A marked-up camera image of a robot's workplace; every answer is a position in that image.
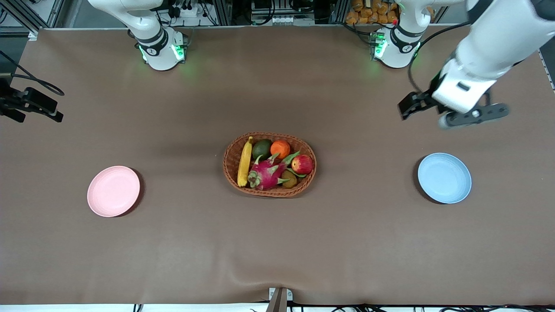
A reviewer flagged red apple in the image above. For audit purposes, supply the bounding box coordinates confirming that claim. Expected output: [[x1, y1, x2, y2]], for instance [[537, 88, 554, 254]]
[[291, 154, 314, 175]]

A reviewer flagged yellow banana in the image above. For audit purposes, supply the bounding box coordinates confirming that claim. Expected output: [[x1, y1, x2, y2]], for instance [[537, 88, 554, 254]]
[[237, 136, 253, 188]]

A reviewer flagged blue plate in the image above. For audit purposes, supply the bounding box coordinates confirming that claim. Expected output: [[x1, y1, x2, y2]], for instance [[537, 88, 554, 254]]
[[418, 153, 472, 204]]

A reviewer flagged bag of orange snacks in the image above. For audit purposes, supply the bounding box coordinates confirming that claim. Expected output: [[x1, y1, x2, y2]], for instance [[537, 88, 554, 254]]
[[346, 0, 399, 25]]

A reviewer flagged pink plate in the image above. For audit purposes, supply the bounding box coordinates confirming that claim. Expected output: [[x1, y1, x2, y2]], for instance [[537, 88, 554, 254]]
[[87, 166, 141, 218]]

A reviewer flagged orange fruit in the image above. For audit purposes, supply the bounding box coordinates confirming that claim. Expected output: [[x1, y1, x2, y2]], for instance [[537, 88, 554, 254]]
[[270, 140, 291, 160]]

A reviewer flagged green avocado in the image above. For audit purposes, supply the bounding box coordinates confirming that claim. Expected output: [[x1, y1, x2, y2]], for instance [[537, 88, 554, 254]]
[[252, 139, 273, 161]]

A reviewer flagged pink dragon fruit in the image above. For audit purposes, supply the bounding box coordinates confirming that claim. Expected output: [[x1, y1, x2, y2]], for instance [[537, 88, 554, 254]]
[[248, 151, 307, 191]]

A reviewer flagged white power strip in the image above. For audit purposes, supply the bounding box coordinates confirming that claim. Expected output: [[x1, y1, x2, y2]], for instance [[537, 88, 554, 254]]
[[170, 0, 209, 19]]

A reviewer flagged brown wicker basket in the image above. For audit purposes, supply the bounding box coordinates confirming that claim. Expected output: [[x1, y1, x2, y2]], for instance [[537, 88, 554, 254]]
[[223, 131, 317, 198]]

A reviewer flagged brown table cloth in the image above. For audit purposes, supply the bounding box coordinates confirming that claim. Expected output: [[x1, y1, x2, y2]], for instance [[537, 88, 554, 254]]
[[0, 26, 555, 306]]

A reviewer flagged metal camera bracket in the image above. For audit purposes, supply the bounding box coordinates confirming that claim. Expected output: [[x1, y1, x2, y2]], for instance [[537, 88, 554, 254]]
[[265, 287, 294, 312]]

